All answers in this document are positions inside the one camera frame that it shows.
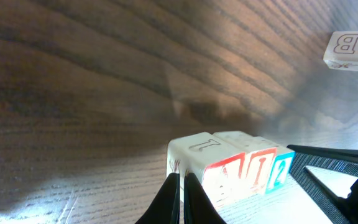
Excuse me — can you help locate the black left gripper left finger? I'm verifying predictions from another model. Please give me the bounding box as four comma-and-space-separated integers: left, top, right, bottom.
135, 173, 180, 224

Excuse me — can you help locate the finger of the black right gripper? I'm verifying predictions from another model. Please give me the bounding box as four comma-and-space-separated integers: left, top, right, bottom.
287, 144, 358, 223

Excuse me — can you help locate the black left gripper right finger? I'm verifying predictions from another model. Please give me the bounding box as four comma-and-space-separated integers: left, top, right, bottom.
184, 173, 226, 224

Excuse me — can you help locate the red letter A block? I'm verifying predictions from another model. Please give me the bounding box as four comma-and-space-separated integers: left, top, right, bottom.
167, 132, 245, 208

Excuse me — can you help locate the blue number 2 block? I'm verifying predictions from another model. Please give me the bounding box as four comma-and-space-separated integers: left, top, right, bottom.
255, 136, 295, 194

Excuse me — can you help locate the red letter I block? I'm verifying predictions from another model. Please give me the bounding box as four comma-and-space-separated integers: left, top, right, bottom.
213, 131, 278, 197

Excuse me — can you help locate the green number 4 block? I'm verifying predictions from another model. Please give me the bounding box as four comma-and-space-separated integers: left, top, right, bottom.
323, 30, 358, 72

